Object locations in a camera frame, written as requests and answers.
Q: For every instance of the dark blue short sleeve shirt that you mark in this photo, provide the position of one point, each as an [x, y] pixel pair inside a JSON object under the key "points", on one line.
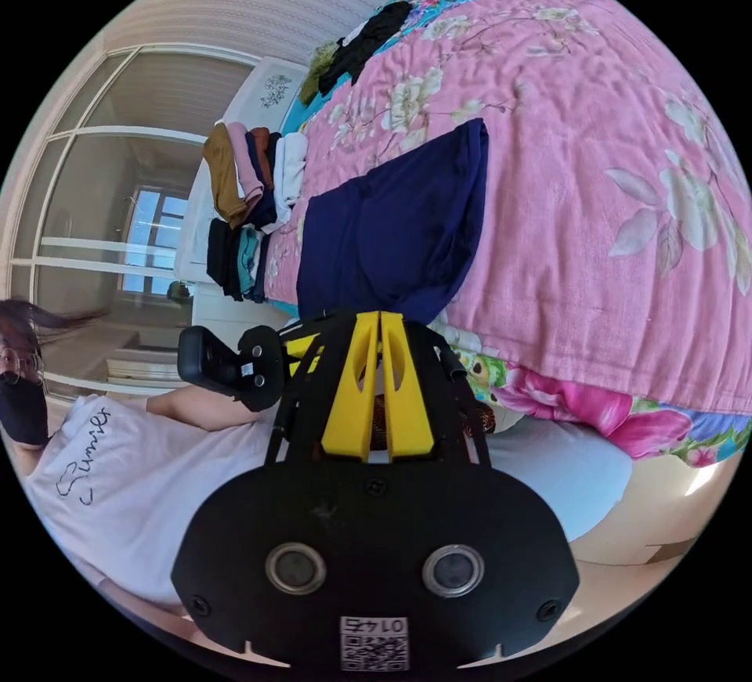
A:
{"points": [[399, 224]]}

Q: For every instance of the heap of black clothes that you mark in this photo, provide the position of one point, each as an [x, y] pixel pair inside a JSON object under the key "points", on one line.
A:
{"points": [[376, 30]]}

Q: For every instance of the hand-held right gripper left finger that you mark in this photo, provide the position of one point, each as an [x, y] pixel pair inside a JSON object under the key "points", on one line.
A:
{"points": [[351, 394]]}

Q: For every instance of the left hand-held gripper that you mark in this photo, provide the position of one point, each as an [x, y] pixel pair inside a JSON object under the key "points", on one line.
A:
{"points": [[259, 366]]}

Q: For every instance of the window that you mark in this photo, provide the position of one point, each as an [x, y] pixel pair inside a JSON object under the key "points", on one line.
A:
{"points": [[154, 241]]}

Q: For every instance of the person's body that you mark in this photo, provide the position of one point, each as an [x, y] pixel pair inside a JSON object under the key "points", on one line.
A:
{"points": [[129, 476]]}

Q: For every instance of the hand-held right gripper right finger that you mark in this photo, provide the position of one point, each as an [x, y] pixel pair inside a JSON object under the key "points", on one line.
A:
{"points": [[408, 400]]}

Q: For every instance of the person's left forearm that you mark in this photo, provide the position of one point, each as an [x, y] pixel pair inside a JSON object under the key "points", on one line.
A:
{"points": [[200, 407]]}

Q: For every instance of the bed with pink floral quilt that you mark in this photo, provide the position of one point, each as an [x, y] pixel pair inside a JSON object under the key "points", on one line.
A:
{"points": [[587, 165]]}

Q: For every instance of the pile of clothes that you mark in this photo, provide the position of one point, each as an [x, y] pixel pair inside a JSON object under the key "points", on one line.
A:
{"points": [[226, 171]]}

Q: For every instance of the white framed glass door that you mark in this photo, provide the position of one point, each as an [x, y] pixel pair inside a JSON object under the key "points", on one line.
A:
{"points": [[76, 194]]}

